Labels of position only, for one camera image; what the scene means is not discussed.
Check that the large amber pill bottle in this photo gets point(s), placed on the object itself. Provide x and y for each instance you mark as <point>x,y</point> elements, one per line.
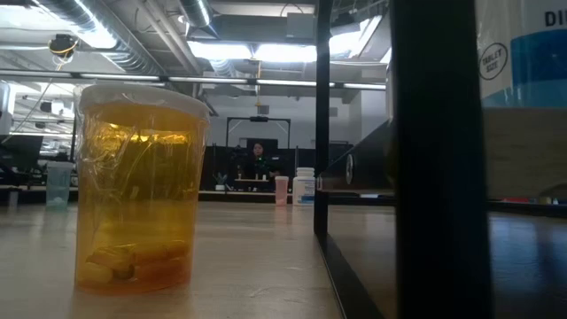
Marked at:
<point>142,199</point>

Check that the small background wooden shelf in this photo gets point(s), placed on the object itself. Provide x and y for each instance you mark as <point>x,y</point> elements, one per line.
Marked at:
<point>251,180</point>

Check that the person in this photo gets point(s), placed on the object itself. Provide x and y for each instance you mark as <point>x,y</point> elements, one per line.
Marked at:
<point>259,164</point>

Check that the small pink pill bottle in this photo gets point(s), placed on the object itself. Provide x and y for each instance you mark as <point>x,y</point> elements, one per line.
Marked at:
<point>281,192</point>

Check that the small grey hanging sign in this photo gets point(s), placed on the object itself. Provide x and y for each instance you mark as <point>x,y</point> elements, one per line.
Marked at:
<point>262,109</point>

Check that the background wooden table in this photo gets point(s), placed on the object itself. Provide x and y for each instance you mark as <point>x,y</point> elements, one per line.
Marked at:
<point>235,192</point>

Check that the small background potted plant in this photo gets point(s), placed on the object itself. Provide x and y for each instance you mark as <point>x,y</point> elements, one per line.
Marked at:
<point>220,179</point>

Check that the long ceiling light strip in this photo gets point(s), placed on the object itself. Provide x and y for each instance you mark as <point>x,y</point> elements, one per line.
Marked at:
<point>288,82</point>

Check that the bright ceiling lamp panel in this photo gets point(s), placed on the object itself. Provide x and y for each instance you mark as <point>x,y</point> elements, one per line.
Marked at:
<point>283,53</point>
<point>221,51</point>

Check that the bright ceiling skylight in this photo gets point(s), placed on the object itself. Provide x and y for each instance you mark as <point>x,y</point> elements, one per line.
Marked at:
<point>350,44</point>

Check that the grey ceiling unit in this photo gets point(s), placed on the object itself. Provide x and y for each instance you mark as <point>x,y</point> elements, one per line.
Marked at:
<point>300,25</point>

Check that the clear small cup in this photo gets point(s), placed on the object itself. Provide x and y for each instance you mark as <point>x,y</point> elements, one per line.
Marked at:
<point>58,186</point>

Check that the dark background monitor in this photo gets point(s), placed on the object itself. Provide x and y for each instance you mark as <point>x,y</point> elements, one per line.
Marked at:
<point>20,150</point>

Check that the black background rig frame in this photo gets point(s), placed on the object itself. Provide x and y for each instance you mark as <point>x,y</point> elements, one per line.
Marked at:
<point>259,119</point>

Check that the black partition wall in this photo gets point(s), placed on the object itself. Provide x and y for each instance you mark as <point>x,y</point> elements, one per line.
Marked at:
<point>221,159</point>

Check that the silver round ventilation duct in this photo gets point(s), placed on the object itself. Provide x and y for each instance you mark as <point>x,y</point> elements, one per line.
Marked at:
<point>197,11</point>

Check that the silver spiral ventilation duct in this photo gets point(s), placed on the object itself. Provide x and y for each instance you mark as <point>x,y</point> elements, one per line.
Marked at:
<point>133,62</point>

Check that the black ceiling camera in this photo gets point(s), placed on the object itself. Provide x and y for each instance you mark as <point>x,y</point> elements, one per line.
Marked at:
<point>63,44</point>

